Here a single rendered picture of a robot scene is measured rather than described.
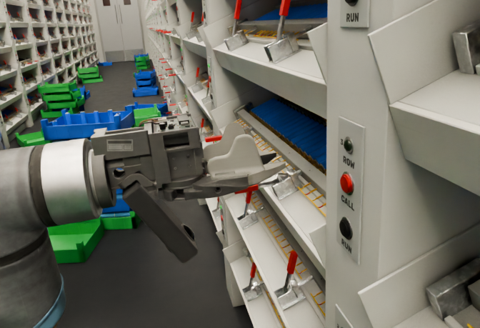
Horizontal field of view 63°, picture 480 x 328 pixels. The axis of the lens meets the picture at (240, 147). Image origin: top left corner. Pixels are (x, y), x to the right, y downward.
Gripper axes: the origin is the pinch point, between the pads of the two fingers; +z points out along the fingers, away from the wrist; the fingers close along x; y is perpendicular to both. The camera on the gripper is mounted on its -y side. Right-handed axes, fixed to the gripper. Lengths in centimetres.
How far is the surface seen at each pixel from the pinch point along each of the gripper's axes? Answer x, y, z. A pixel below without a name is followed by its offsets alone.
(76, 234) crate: 110, -61, -52
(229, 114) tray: 50, -5, 5
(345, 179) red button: -15.6, 4.2, 1.9
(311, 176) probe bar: 3.4, -3.9, 6.8
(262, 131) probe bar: 27.6, -3.9, 6.8
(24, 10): 399, 40, -124
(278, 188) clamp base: 6.2, -6.2, 2.9
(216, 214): 76, -45, 2
